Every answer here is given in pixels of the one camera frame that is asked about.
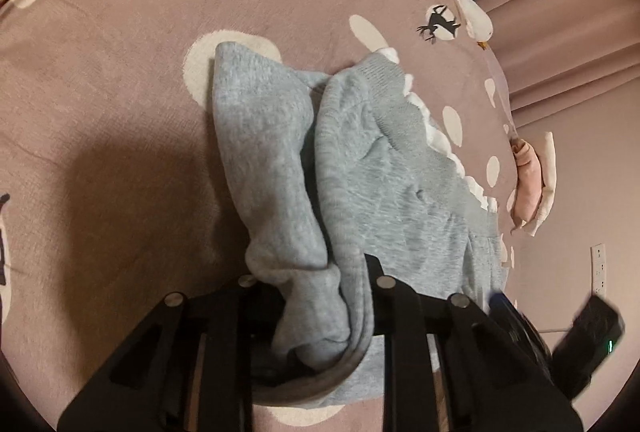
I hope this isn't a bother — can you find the grey sweatshirt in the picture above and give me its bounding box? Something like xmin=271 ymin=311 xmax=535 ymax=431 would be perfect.
xmin=213 ymin=42 xmax=506 ymax=407

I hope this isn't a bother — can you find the folded pink garment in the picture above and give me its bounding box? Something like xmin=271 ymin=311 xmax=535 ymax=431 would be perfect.
xmin=511 ymin=138 xmax=542 ymax=226

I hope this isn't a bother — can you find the folded white garment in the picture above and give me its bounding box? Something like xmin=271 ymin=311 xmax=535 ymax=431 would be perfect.
xmin=523 ymin=131 xmax=558 ymax=237

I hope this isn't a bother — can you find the pink polka dot bedspread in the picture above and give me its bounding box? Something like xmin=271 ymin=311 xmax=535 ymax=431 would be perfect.
xmin=1 ymin=0 xmax=516 ymax=424

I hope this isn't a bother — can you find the pink curtain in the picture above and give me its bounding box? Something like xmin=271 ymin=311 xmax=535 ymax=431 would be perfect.
xmin=472 ymin=0 xmax=640 ymax=128

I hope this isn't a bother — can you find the white wall socket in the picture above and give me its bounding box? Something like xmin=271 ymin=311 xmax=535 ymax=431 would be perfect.
xmin=590 ymin=244 xmax=608 ymax=298

